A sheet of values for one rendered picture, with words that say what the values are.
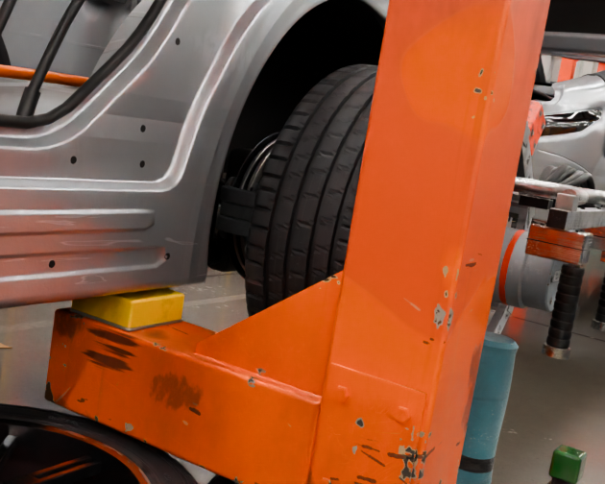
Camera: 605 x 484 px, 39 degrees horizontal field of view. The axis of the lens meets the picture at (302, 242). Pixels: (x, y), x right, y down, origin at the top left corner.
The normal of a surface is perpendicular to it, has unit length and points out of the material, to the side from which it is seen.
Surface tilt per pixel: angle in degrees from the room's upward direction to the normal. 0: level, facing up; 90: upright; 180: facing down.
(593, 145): 88
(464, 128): 90
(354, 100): 41
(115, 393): 90
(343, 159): 64
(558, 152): 89
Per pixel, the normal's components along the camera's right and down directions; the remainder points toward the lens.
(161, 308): 0.84, 0.20
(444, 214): -0.52, 0.04
